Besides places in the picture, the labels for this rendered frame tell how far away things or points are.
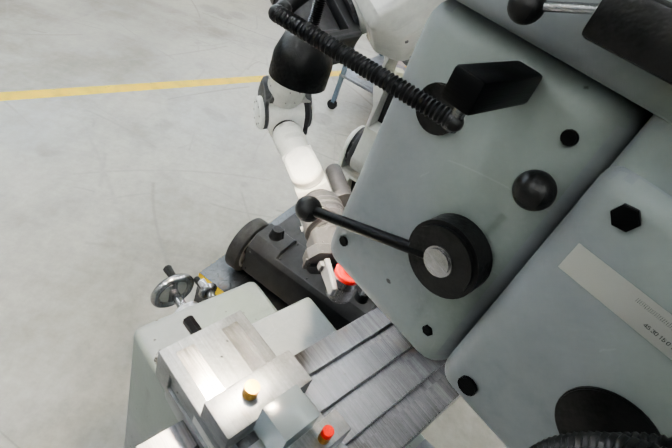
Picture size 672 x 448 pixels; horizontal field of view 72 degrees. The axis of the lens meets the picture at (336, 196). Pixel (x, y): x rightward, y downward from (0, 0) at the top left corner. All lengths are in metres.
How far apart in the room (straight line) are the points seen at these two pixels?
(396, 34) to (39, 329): 1.67
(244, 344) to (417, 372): 0.35
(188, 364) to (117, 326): 1.30
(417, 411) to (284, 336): 0.30
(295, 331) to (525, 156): 0.74
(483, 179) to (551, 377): 0.16
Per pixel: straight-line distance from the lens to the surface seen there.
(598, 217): 0.34
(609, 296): 0.36
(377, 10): 0.85
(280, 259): 1.54
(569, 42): 0.34
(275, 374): 0.73
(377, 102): 1.26
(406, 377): 0.95
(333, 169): 0.94
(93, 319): 2.07
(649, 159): 0.34
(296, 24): 0.36
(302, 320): 1.04
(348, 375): 0.90
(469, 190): 0.40
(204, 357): 0.77
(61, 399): 1.92
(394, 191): 0.45
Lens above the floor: 1.70
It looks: 36 degrees down
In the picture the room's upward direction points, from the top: 22 degrees clockwise
